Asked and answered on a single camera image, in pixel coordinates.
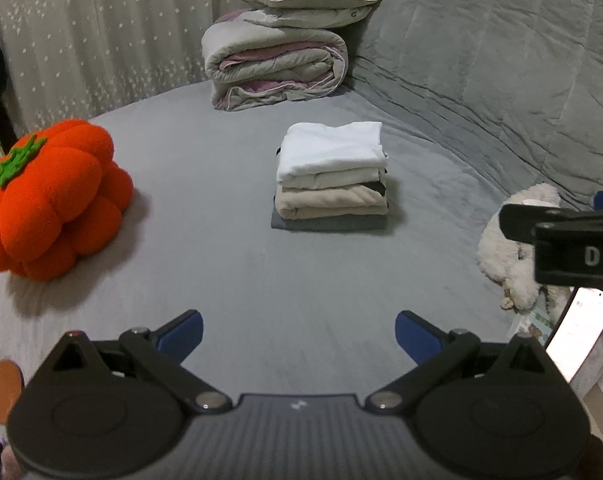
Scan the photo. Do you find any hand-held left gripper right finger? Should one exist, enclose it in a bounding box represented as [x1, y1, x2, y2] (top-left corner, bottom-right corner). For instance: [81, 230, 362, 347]
[365, 310, 555, 417]

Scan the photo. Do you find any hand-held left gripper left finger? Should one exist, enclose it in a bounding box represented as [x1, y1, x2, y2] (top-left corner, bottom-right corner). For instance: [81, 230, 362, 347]
[44, 309, 234, 416]

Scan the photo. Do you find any white bear print sweatshirt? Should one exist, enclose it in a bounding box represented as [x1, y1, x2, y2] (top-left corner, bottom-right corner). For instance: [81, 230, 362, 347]
[275, 121, 388, 192]

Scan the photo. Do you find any white plush toy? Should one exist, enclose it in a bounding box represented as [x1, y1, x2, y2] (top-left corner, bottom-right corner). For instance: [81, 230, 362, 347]
[476, 182, 575, 311]

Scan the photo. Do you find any white screen smartphone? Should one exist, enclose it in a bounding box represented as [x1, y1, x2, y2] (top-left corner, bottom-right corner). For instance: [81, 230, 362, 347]
[545, 287, 603, 383]

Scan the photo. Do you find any small printed packet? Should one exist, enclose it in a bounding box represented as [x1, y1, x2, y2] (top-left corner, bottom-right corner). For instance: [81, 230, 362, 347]
[519, 307, 557, 348]

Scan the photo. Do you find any folded beige fleece garment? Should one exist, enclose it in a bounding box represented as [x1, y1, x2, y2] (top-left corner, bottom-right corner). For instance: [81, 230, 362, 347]
[274, 182, 389, 221]

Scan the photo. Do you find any orange pumpkin plush pillow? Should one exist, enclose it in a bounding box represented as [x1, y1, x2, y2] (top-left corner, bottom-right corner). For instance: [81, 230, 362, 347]
[0, 119, 134, 282]

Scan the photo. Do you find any brown round object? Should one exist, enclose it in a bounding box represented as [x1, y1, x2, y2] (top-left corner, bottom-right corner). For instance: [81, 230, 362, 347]
[0, 359, 24, 425]

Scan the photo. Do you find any folded grey purple duvet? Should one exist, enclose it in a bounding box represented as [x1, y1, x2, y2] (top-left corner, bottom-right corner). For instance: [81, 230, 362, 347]
[201, 7, 349, 112]

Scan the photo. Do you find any grey star pattern curtain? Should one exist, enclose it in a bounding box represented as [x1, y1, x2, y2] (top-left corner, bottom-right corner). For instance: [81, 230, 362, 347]
[0, 0, 317, 138]

